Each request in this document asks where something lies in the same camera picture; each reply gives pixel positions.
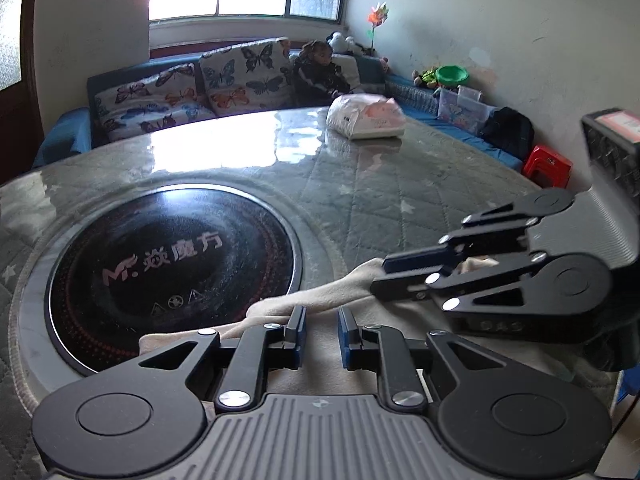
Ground cream knit garment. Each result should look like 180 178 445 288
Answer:
138 254 616 411

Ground seated child dark clothes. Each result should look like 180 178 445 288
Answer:
292 40 352 107

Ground red plastic stool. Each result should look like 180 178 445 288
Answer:
523 144 573 188

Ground black backpack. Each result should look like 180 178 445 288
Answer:
478 106 535 162

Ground black round induction cooktop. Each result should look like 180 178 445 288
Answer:
46 183 302 376

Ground clear plastic storage box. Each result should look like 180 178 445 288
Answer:
437 88 495 134

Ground green plastic bowl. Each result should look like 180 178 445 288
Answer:
435 65 470 87

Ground white plush toy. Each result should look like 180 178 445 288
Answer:
326 32 364 55

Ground colourful pinwheel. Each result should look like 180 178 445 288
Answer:
367 2 388 50

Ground blue corner sofa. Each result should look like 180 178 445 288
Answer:
34 38 530 171

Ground butterfly cushion right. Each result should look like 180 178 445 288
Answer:
198 37 295 117

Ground butterfly cushion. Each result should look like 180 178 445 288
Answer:
198 37 295 117
94 63 215 142

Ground butterfly cushion left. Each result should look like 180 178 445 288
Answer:
94 63 215 142

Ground dark wooden door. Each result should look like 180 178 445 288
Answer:
0 0 44 182

